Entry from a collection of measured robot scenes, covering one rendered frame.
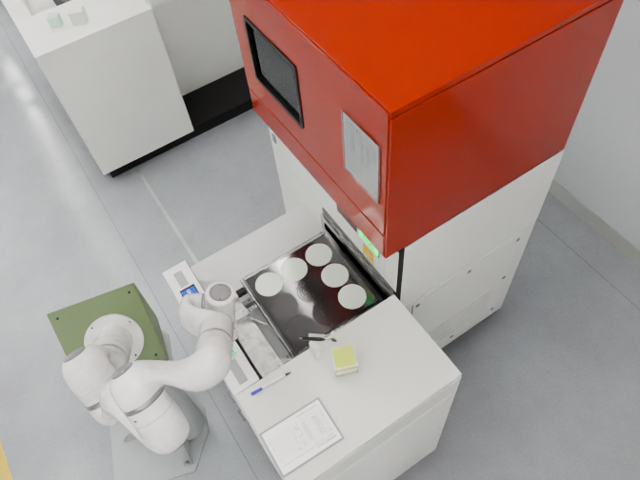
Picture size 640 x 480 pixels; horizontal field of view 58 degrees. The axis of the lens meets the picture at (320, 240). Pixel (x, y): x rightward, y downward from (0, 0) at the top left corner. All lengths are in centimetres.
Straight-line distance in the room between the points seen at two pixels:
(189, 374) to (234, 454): 154
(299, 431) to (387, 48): 111
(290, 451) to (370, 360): 37
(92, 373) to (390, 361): 88
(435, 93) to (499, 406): 186
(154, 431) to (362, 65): 94
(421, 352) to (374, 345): 15
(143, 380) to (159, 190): 250
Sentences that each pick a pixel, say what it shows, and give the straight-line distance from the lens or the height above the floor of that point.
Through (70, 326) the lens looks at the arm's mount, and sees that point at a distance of 210.
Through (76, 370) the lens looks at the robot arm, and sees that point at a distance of 169.
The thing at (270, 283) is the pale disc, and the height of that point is 90.
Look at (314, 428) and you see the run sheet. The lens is 182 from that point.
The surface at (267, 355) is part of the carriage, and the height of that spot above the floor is 88.
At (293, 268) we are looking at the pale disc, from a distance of 213.
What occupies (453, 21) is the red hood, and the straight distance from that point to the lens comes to 155.
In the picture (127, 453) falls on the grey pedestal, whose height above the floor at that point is 1.
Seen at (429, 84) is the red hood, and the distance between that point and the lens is 136.
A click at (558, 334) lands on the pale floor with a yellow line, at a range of 313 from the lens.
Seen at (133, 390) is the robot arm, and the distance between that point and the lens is 132.
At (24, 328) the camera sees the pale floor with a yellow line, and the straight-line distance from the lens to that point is 351.
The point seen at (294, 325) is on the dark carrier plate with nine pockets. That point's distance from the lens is 202.
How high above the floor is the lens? 271
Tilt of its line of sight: 56 degrees down
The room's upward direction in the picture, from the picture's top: 7 degrees counter-clockwise
